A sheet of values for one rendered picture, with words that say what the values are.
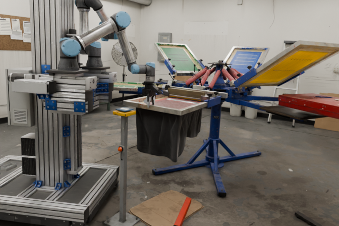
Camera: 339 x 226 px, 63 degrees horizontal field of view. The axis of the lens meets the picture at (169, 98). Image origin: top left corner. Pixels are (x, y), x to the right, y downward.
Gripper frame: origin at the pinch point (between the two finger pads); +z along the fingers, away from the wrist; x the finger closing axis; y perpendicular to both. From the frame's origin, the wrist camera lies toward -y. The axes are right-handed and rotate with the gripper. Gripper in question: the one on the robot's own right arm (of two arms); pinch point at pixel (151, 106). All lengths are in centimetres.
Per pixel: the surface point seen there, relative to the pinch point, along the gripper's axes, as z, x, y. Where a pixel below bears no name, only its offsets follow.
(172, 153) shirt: 39.2, -7.9, -17.5
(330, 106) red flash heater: -11, -44, -125
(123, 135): 22.5, 21.1, 10.6
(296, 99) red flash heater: -12, -58, -101
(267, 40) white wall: -78, -471, 19
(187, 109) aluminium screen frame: -0.1, -7.9, -29.2
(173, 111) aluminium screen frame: 0.6, 2.0, -22.2
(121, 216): 92, 21, 11
